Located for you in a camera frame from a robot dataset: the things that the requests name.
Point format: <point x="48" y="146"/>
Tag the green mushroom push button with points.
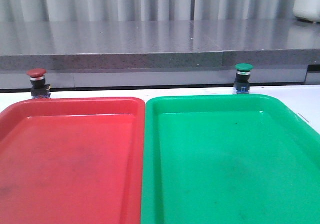
<point x="241" y="82"/>

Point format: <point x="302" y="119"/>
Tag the red mushroom push button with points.
<point x="39" y="89"/>

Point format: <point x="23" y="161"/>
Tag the grey stone counter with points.
<point x="207" y="44"/>

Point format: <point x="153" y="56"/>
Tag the green plastic tray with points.
<point x="228" y="159"/>

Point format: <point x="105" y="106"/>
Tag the red plastic tray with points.
<point x="72" y="161"/>

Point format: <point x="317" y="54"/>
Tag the white container on counter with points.
<point x="307" y="10"/>

